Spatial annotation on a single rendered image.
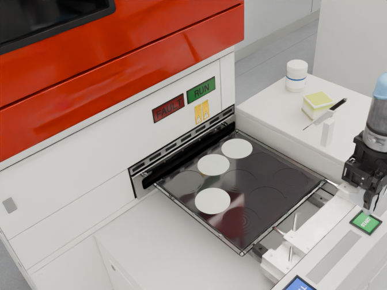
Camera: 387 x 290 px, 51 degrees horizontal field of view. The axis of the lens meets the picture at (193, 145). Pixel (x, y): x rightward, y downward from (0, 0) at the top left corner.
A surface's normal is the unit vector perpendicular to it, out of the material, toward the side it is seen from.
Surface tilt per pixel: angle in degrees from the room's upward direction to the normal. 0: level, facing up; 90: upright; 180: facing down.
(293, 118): 0
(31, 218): 90
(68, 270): 90
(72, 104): 90
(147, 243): 0
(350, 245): 0
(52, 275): 90
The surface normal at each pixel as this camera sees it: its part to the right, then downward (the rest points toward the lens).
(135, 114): 0.67, 0.43
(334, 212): -0.07, -0.77
